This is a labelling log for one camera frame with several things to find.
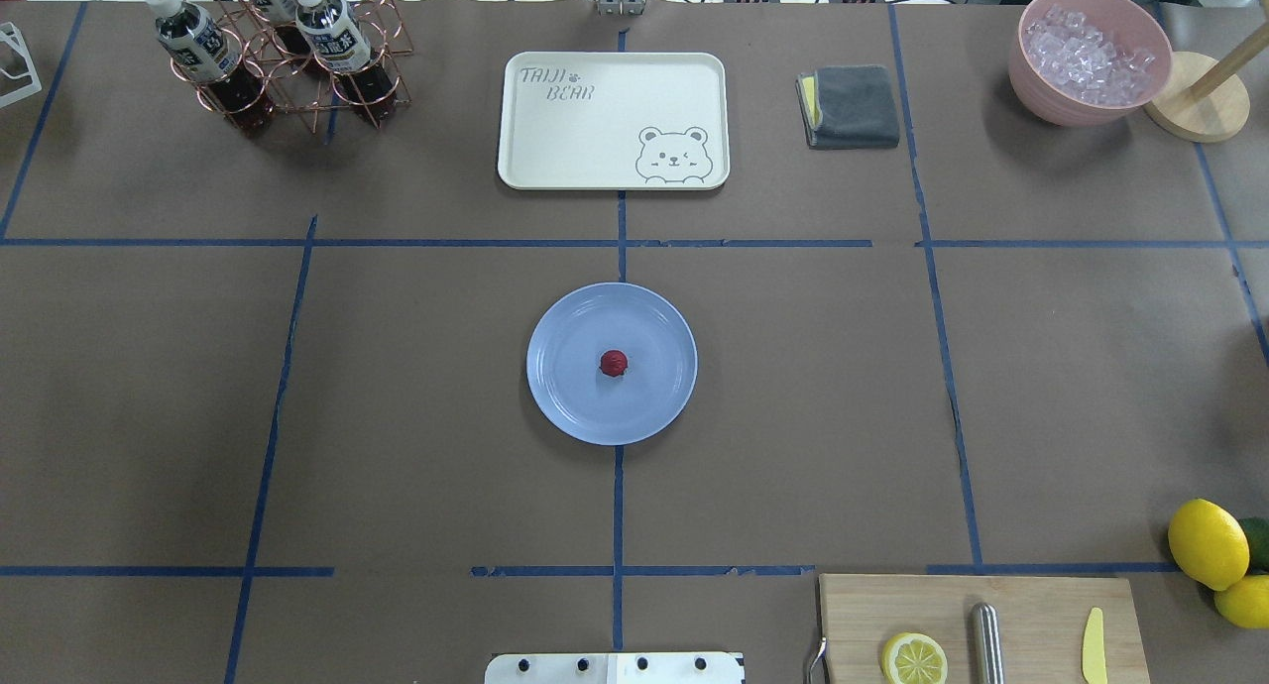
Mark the red strawberry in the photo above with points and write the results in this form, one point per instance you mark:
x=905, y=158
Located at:
x=614, y=363

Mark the blue round plate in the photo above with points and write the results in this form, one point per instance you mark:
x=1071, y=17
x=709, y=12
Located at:
x=562, y=363

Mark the white bear tray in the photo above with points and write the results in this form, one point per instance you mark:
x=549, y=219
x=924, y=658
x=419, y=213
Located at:
x=614, y=121

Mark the grey folded cloth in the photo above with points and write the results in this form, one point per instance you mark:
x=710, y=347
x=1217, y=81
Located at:
x=848, y=107

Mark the lemon half slice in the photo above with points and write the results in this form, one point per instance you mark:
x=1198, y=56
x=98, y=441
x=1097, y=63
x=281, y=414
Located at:
x=913, y=657

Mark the dark tea bottle right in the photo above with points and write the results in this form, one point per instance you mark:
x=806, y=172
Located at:
x=361, y=81

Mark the dark tea bottle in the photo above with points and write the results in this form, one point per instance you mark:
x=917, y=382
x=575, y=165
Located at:
x=203, y=54
x=280, y=16
x=361, y=81

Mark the dark tea bottle left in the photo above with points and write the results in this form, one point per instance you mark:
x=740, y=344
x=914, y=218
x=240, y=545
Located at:
x=203, y=54

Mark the steel cylinder muddler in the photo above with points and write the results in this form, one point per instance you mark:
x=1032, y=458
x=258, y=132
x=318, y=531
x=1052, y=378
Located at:
x=986, y=637

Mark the dark tea bottle rear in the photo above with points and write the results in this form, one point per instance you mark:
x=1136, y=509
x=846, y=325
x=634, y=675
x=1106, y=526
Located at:
x=280, y=16

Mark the pink bowl of ice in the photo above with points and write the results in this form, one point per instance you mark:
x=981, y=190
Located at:
x=1082, y=63

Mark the yellow plastic knife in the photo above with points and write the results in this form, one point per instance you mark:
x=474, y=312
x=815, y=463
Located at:
x=1094, y=668

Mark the large yellow lemon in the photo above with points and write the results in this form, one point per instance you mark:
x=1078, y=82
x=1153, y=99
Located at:
x=1208, y=544

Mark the wooden stand with round base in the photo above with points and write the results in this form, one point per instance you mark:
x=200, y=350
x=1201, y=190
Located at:
x=1199, y=94

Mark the green lime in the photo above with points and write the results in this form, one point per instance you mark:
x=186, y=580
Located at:
x=1256, y=531

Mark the small yellow lemon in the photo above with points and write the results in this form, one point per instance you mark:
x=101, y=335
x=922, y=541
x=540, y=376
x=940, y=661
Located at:
x=1245, y=604

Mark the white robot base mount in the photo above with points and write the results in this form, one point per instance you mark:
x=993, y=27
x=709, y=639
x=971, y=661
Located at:
x=618, y=667

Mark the copper wire bottle rack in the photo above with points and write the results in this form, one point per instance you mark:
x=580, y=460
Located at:
x=294, y=92

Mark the white wire rack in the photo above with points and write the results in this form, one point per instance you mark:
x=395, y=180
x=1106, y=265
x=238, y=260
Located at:
x=19, y=76

